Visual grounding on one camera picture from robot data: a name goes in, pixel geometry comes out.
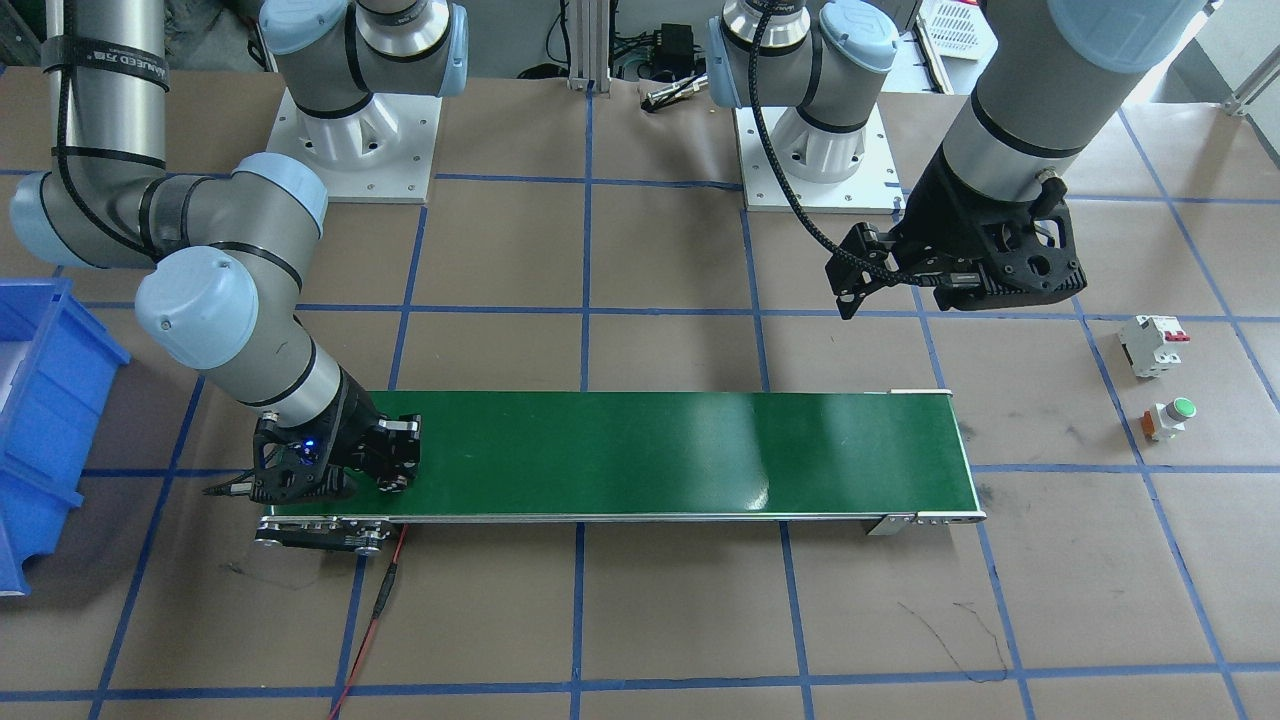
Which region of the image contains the blue plastic bin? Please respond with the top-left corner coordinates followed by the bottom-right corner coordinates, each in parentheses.
top-left (1, 278), bottom-right (131, 596)

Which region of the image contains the white red circuit breaker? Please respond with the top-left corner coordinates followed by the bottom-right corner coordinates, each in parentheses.
top-left (1117, 315), bottom-right (1190, 379)

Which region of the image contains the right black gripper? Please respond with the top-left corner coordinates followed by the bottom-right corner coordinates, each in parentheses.
top-left (250, 375), bottom-right (422, 503)

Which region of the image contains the green push button switch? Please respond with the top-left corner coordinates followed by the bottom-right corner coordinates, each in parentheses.
top-left (1140, 397), bottom-right (1197, 442)

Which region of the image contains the green conveyor belt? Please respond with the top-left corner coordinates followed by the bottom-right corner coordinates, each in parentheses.
top-left (255, 389), bottom-right (986, 553)

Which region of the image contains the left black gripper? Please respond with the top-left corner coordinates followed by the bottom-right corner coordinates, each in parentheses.
top-left (826, 160), bottom-right (1087, 322)

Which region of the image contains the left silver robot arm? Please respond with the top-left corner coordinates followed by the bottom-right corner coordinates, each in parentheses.
top-left (707, 1), bottom-right (1201, 319)

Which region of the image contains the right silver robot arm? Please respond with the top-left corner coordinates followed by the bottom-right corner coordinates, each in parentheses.
top-left (10, 1), bottom-right (421, 505)

